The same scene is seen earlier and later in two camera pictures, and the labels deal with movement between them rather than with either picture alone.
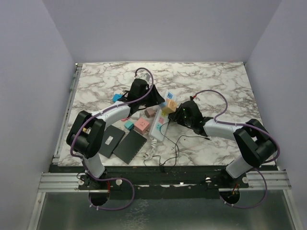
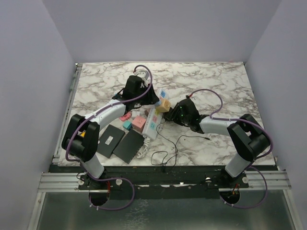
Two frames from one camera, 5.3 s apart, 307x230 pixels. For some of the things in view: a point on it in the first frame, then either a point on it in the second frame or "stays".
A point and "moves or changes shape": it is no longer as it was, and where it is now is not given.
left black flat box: x=112 y=136 stays
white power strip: x=158 y=129 → x=151 y=126
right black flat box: x=129 y=145 stays
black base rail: x=161 y=182 stays
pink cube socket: x=142 y=125 moves or changes shape
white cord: x=149 y=155 → x=146 y=141
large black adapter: x=175 y=116 moves or changes shape
